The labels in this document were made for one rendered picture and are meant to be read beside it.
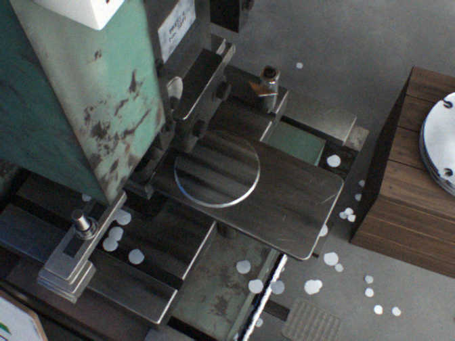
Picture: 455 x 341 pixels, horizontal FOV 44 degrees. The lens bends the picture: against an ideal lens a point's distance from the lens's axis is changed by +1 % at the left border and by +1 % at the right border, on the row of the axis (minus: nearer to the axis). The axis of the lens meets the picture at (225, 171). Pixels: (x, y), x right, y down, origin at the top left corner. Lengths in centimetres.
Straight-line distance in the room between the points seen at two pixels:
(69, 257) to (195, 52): 34
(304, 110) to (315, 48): 93
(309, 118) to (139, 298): 44
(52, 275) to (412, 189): 83
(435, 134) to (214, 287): 70
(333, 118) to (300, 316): 55
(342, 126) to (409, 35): 106
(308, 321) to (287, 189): 63
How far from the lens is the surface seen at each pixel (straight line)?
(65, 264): 81
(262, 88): 87
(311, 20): 202
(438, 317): 163
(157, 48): 47
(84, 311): 93
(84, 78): 36
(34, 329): 105
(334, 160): 98
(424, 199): 133
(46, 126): 40
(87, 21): 28
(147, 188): 81
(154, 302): 82
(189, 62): 65
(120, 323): 91
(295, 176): 81
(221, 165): 80
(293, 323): 137
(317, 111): 103
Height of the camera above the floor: 150
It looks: 64 degrees down
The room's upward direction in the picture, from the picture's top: straight up
